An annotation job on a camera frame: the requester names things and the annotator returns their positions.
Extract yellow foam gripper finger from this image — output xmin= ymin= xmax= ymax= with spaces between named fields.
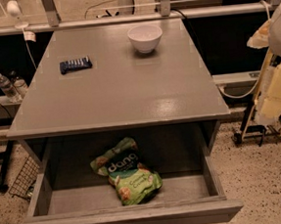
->
xmin=255 ymin=64 xmax=281 ymax=125

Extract green rice chip bag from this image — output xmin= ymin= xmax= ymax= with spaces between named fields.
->
xmin=90 ymin=137 xmax=163 ymax=205

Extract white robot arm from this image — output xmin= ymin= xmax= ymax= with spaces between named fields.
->
xmin=247 ymin=3 xmax=281 ymax=125

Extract grey cabinet counter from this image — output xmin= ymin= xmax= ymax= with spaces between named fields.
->
xmin=8 ymin=19 xmax=229 ymax=140

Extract grey open drawer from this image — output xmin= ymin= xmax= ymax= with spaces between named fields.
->
xmin=22 ymin=123 xmax=243 ymax=224

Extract white ceramic bowl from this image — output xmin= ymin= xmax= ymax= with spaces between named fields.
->
xmin=127 ymin=24 xmax=163 ymax=54

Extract clear plastic water bottle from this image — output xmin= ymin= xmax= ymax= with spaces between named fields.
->
xmin=0 ymin=73 xmax=22 ymax=103

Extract white round lamp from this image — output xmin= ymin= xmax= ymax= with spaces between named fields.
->
xmin=6 ymin=0 xmax=28 ymax=30

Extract yellow metal cart frame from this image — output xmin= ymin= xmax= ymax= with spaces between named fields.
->
xmin=233 ymin=50 xmax=281 ymax=146

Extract white cable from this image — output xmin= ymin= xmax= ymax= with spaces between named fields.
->
xmin=211 ymin=0 xmax=279 ymax=101

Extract black wire basket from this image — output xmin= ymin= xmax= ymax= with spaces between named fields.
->
xmin=9 ymin=157 xmax=39 ymax=201

